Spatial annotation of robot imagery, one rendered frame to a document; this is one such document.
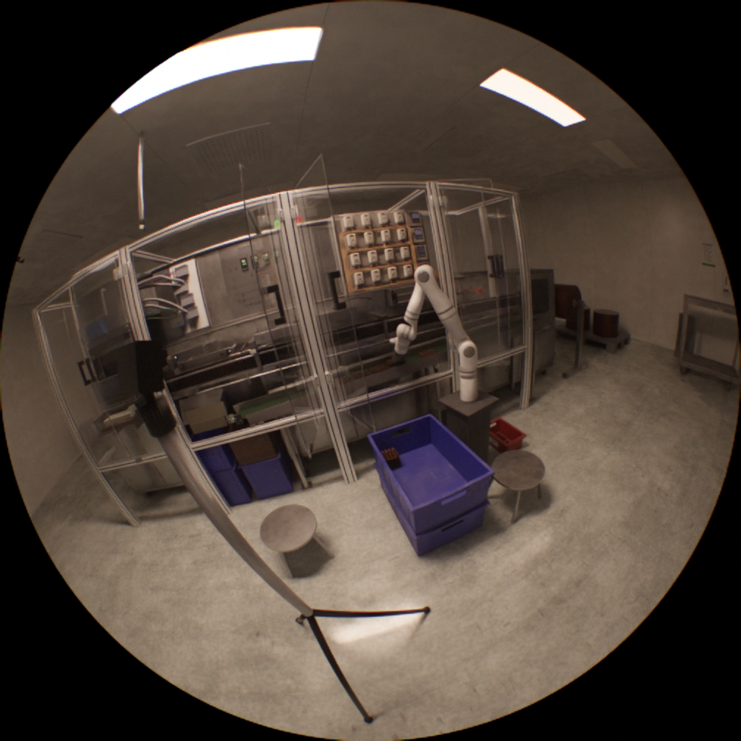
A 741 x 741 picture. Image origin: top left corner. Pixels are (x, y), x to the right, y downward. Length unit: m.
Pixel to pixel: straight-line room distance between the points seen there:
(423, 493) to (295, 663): 1.05
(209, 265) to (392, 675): 2.44
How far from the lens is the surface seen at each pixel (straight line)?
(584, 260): 5.63
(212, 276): 1.99
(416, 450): 1.65
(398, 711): 1.27
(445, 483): 1.42
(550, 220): 6.04
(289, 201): 1.42
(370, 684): 1.28
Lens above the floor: 1.26
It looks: 20 degrees down
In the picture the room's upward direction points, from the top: 11 degrees counter-clockwise
